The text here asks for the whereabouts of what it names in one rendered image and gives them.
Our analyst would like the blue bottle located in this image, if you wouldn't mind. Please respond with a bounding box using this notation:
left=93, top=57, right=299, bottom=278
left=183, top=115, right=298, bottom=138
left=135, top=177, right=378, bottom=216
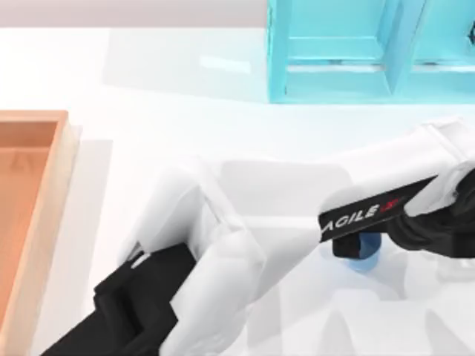
left=347, top=232, right=384, bottom=274

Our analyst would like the light blue rack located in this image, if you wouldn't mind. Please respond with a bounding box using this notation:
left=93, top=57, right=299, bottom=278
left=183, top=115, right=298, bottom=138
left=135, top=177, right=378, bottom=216
left=266, top=0, right=475, bottom=105

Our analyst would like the shallow salmon-coloured box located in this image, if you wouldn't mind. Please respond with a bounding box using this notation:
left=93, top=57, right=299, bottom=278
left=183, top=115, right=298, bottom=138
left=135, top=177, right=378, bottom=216
left=0, top=110, right=82, bottom=356

